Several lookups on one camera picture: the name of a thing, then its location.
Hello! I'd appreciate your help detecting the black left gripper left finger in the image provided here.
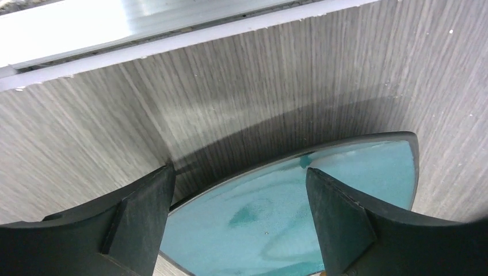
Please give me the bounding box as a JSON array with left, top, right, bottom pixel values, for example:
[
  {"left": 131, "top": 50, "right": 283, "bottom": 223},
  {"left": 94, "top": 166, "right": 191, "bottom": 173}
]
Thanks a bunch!
[{"left": 1, "top": 165, "right": 176, "bottom": 275}]

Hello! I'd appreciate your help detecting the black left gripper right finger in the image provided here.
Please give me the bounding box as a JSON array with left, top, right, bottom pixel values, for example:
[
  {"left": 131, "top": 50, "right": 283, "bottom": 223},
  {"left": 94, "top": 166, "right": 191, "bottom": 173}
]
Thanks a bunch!
[{"left": 306, "top": 168, "right": 487, "bottom": 275}]

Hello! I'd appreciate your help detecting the teal square plate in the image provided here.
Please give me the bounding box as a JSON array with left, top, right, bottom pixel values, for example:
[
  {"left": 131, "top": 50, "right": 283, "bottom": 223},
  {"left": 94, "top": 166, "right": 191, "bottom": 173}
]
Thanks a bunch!
[{"left": 160, "top": 132, "right": 419, "bottom": 275}]

